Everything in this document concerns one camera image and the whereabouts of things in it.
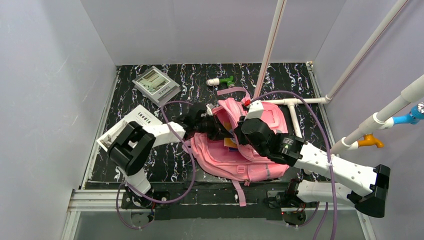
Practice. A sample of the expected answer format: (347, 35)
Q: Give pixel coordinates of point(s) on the orange tap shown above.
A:
(369, 140)

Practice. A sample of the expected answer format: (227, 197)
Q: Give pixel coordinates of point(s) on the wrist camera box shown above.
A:
(209, 109)
(255, 110)

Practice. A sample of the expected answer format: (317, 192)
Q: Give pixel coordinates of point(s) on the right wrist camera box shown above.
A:
(255, 110)

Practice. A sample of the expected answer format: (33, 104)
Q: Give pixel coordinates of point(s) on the green and white faucet toy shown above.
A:
(229, 81)

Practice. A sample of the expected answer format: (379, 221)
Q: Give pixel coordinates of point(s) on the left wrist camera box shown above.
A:
(209, 109)

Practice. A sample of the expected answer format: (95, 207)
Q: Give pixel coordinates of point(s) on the pink student backpack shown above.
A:
(244, 165)

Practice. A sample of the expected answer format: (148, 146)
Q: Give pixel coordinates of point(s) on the orange thin book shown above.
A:
(230, 142)

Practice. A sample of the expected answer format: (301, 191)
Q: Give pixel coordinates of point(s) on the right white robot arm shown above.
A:
(368, 186)

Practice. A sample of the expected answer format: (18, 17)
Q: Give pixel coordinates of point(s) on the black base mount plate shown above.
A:
(213, 200)

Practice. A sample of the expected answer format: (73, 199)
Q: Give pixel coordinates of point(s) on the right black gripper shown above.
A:
(239, 133)

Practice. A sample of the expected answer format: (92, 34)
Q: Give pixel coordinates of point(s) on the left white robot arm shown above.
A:
(129, 143)

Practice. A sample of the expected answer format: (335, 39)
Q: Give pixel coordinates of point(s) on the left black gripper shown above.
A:
(214, 124)

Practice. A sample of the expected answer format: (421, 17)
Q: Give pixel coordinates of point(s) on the aluminium rail frame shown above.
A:
(92, 215)

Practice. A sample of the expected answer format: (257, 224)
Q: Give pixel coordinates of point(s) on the grey furniture catalogue book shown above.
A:
(156, 86)

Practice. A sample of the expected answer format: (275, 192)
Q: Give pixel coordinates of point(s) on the blue tap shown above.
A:
(415, 115)

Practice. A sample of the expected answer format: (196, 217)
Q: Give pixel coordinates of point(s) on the white PVC pipe frame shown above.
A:
(374, 56)

